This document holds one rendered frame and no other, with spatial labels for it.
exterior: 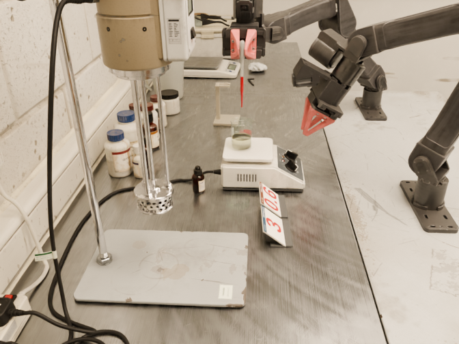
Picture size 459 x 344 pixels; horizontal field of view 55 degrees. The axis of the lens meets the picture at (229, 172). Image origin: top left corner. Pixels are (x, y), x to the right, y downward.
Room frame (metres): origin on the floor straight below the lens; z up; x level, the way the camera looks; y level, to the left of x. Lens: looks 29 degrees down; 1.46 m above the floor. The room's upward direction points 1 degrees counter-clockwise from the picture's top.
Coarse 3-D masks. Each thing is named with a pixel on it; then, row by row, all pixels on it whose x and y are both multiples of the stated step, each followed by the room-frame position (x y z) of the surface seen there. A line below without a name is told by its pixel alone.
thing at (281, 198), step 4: (260, 196) 0.82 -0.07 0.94; (280, 196) 0.88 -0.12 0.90; (260, 200) 0.81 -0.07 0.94; (280, 200) 0.86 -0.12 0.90; (284, 200) 0.86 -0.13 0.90; (264, 204) 0.80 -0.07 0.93; (280, 204) 0.84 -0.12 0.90; (284, 204) 0.84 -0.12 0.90; (268, 208) 0.80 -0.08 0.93; (280, 208) 0.83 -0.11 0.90; (284, 208) 0.83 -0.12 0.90; (272, 212) 0.81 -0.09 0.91; (276, 212) 0.80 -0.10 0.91; (280, 212) 0.81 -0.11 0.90; (284, 212) 0.81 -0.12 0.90; (280, 216) 0.79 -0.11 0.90; (284, 216) 0.79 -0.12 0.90
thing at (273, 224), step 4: (264, 208) 0.78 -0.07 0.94; (268, 212) 0.78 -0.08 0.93; (268, 216) 0.76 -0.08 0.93; (272, 216) 0.77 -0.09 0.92; (276, 216) 0.78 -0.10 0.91; (268, 220) 0.74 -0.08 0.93; (272, 220) 0.75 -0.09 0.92; (276, 220) 0.76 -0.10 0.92; (268, 224) 0.73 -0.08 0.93; (272, 224) 0.74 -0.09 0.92; (276, 224) 0.75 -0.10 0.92; (280, 224) 0.76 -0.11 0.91; (268, 228) 0.72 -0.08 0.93; (272, 228) 0.72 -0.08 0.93; (276, 228) 0.73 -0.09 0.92; (280, 228) 0.74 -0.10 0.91; (268, 232) 0.70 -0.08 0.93; (272, 232) 0.71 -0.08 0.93; (276, 232) 0.72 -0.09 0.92; (280, 232) 0.73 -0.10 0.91; (276, 236) 0.70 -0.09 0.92; (280, 236) 0.71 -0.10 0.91; (280, 240) 0.70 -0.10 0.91
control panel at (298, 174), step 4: (280, 148) 1.02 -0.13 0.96; (280, 152) 0.99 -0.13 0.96; (284, 152) 1.01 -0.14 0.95; (280, 156) 0.97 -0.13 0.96; (284, 156) 0.98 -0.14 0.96; (280, 160) 0.95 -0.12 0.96; (288, 160) 0.97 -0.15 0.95; (296, 160) 0.99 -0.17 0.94; (300, 160) 1.00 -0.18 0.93; (280, 164) 0.93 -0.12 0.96; (284, 164) 0.94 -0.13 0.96; (300, 164) 0.98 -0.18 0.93; (280, 168) 0.91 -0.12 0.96; (284, 168) 0.92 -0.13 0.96; (300, 168) 0.96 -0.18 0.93; (288, 172) 0.91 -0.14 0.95; (292, 172) 0.92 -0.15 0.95; (296, 172) 0.93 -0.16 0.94; (300, 172) 0.94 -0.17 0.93; (296, 176) 0.91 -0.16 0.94; (300, 176) 0.92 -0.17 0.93
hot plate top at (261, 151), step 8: (256, 144) 0.99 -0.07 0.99; (264, 144) 0.99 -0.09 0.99; (272, 144) 0.99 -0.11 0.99; (224, 152) 0.95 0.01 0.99; (232, 152) 0.94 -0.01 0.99; (240, 152) 0.94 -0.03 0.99; (248, 152) 0.94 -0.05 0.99; (256, 152) 0.94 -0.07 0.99; (264, 152) 0.94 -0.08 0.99; (272, 152) 0.94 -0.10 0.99; (224, 160) 0.92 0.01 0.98; (232, 160) 0.91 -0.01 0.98; (240, 160) 0.91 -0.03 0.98; (248, 160) 0.91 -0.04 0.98; (256, 160) 0.91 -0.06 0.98; (264, 160) 0.91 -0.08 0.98; (272, 160) 0.91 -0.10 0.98
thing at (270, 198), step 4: (264, 188) 0.87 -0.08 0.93; (268, 188) 0.88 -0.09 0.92; (264, 192) 0.85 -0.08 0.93; (268, 192) 0.86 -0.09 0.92; (272, 192) 0.87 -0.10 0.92; (264, 196) 0.83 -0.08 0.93; (268, 196) 0.85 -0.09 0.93; (272, 196) 0.86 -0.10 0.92; (276, 196) 0.87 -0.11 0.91; (264, 200) 0.81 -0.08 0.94; (268, 200) 0.83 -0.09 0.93; (272, 200) 0.84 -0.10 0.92; (276, 200) 0.85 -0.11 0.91; (268, 204) 0.81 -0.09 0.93; (272, 204) 0.82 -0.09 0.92; (276, 204) 0.83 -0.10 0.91; (272, 208) 0.80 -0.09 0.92; (276, 208) 0.81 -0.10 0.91
